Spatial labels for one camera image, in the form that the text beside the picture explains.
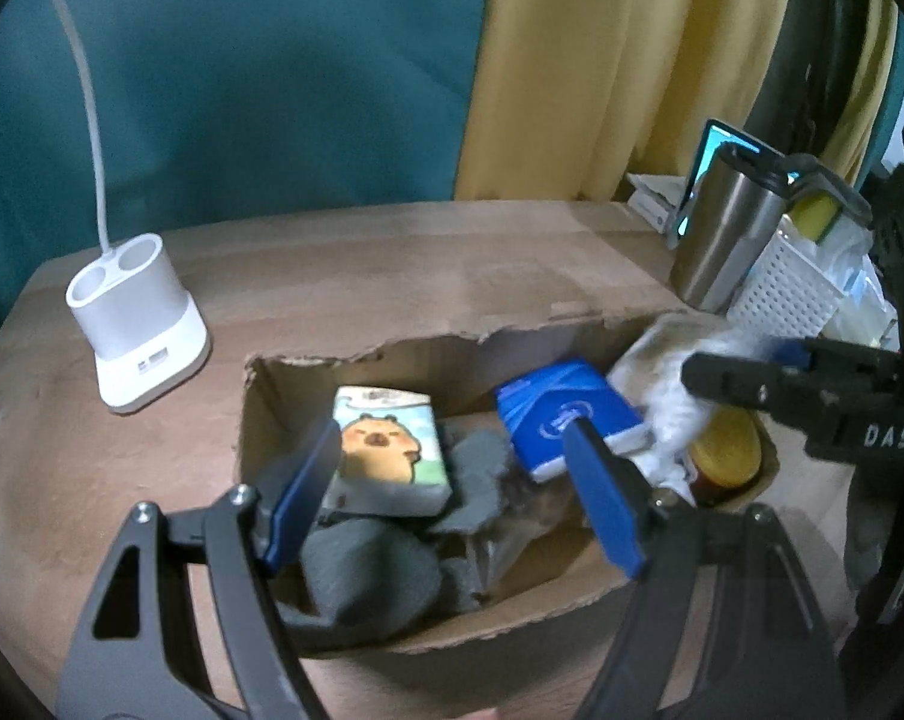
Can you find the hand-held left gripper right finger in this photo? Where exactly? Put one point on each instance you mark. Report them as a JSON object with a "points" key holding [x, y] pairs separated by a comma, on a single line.
{"points": [[605, 499]]}

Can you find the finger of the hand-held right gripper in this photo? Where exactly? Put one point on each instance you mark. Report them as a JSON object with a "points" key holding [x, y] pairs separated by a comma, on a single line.
{"points": [[793, 354], [744, 386]]}

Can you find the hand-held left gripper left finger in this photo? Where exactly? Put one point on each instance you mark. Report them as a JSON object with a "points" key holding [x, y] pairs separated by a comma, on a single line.
{"points": [[302, 495]]}

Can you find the gold lid can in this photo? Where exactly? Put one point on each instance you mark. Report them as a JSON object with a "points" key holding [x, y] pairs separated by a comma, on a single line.
{"points": [[725, 454]]}

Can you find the clear snack bag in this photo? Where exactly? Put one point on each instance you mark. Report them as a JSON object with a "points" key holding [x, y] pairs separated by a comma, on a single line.
{"points": [[534, 517]]}

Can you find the white cloth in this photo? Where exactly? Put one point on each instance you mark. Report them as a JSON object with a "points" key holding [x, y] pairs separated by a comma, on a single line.
{"points": [[669, 405]]}

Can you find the cartoon print tissue packet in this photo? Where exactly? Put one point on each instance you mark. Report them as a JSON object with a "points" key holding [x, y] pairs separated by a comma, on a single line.
{"points": [[380, 442]]}

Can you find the grey knit glove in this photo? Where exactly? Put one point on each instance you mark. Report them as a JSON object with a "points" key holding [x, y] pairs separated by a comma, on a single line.
{"points": [[369, 570], [482, 480]]}

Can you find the blue tissue packet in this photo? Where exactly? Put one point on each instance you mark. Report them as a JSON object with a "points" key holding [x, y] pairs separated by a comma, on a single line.
{"points": [[549, 405]]}

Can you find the cardboard box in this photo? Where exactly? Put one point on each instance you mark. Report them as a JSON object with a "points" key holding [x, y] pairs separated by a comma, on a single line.
{"points": [[542, 615]]}

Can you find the white plastic basket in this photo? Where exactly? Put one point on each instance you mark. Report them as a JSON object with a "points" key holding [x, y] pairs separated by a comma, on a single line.
{"points": [[781, 292]]}

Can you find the clear plastic bag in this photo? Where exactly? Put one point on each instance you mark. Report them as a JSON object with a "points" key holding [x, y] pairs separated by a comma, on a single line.
{"points": [[864, 292]]}

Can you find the steel tumbler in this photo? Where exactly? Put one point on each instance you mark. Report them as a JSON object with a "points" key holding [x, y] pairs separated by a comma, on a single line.
{"points": [[722, 240]]}

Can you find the yellow sponge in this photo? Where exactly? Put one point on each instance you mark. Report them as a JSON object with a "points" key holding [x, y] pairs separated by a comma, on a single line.
{"points": [[815, 216]]}

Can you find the white carton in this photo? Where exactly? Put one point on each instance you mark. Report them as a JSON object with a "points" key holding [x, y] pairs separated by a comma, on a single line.
{"points": [[658, 199]]}

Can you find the white desk lamp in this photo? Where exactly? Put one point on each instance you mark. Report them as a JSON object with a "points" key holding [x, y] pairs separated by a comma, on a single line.
{"points": [[140, 345]]}

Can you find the yellow curtain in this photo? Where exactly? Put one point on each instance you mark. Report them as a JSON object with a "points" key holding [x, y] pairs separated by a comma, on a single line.
{"points": [[868, 90], [609, 67]]}

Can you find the teal curtain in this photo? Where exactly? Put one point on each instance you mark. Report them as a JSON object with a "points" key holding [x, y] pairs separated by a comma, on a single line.
{"points": [[272, 75]]}

